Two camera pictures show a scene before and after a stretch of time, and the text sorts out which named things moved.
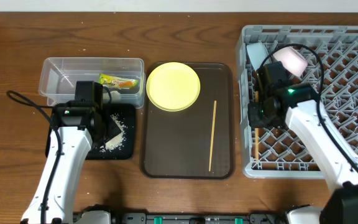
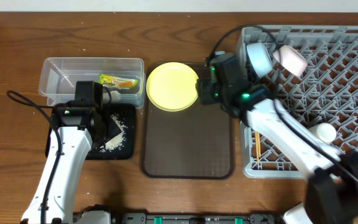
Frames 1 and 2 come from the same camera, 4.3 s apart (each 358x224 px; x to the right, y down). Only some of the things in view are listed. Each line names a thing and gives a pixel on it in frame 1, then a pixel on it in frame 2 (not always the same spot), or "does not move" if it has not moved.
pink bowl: [294, 62] does not move
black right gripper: [254, 120] -> [203, 91]
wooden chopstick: [212, 135] -> [257, 142]
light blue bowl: [258, 53] does not move
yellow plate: [173, 86] does not move
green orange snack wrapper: [114, 82] does not move
